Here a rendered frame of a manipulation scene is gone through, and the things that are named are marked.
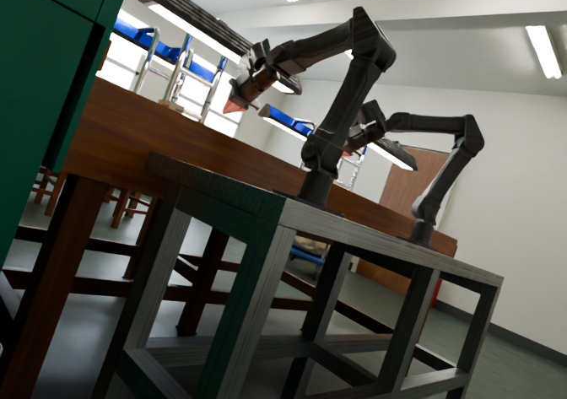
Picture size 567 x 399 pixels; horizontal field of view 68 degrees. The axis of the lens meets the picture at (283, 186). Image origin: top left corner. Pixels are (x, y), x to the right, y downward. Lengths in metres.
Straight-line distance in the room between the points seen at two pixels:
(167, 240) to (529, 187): 5.40
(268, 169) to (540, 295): 4.88
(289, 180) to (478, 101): 5.46
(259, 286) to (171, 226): 0.25
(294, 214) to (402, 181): 5.82
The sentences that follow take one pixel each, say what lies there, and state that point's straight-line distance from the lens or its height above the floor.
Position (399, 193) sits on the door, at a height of 1.32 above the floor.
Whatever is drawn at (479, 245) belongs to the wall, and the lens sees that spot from 5.90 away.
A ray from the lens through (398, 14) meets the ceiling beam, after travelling 4.62.
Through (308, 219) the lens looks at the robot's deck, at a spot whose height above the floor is 0.65.
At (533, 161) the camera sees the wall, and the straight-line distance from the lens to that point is 6.00.
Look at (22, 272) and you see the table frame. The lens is 1.55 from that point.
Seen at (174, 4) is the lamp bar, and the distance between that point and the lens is 1.26.
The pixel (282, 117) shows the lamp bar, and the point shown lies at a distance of 2.28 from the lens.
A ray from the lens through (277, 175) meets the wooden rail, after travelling 1.12.
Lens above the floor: 0.66
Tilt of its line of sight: 2 degrees up
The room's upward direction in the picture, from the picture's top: 20 degrees clockwise
